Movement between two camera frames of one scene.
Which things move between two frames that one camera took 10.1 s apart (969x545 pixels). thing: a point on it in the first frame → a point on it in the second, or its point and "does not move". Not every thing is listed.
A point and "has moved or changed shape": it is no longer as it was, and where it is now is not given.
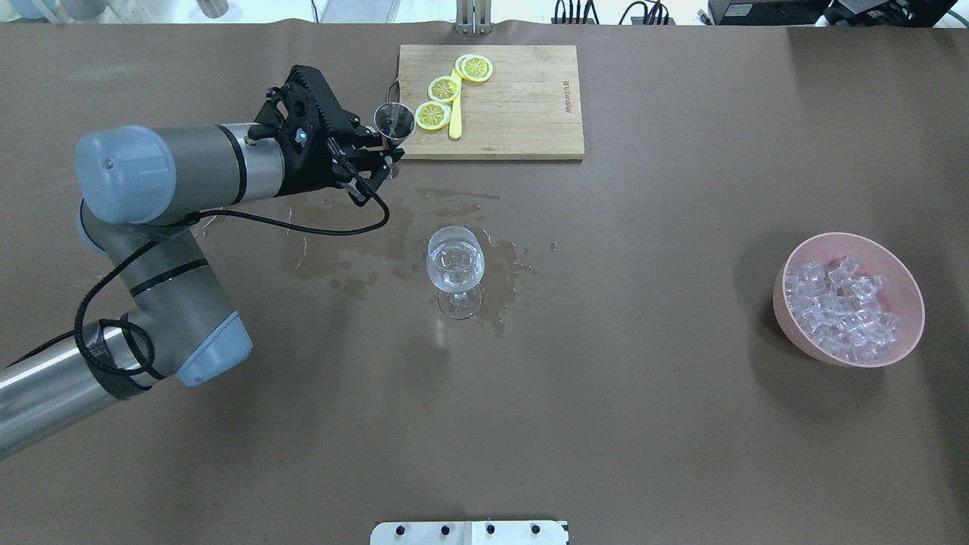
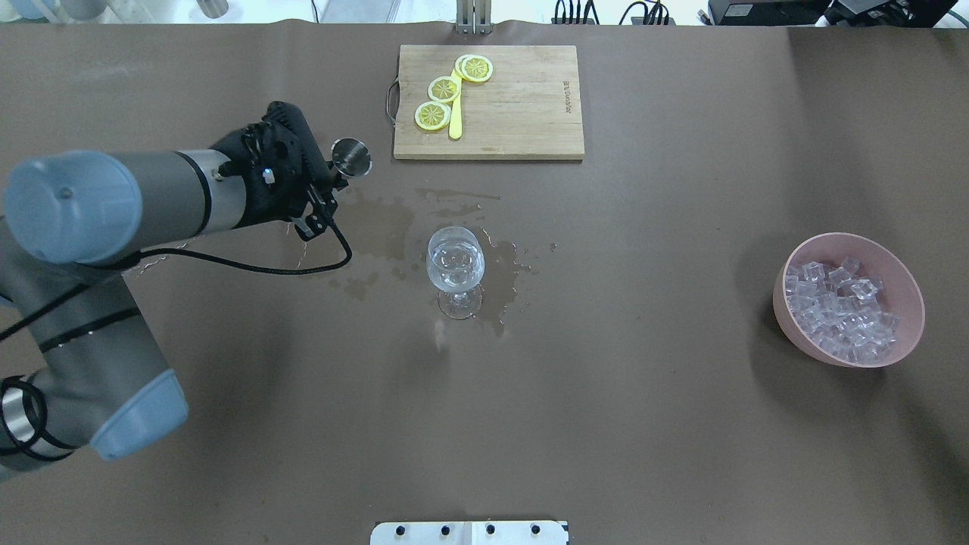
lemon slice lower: x=432 y=115 does not move
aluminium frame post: x=474 y=17 does not move
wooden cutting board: x=529 y=108 does not move
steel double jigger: x=394 y=122 has moved or changed shape
